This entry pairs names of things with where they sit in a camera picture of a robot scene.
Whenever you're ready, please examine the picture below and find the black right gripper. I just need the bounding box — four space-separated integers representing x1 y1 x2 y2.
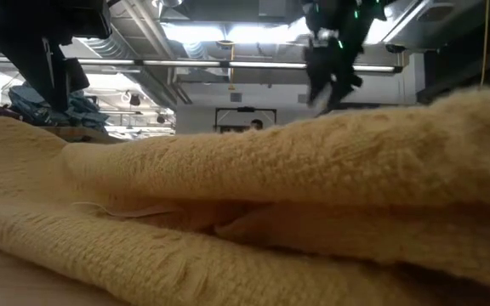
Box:
299 0 385 116

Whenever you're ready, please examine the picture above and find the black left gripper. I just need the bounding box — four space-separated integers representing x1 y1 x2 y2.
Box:
0 0 112 114

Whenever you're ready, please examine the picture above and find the orange towel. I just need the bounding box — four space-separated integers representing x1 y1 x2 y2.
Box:
0 84 490 306

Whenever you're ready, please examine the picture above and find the teal jacket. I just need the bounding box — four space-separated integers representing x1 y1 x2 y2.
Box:
7 82 110 133

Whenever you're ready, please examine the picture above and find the wooden workbench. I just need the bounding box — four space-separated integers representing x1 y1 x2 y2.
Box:
40 125 125 145

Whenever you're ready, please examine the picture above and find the maroon bag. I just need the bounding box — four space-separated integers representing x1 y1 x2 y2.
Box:
0 105 23 121

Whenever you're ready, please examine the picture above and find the black metal stand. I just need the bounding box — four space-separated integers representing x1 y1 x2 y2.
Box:
214 105 278 133

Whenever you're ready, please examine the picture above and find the long light bar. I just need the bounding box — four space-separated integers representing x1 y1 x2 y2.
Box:
0 54 404 75

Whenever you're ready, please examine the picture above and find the black metal rack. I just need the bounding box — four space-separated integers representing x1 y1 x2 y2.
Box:
417 0 490 105

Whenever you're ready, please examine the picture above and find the black ceiling camera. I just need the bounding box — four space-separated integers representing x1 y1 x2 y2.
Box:
384 42 408 55

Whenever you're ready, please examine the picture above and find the yellow hanging cord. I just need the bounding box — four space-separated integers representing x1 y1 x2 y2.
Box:
479 0 490 88

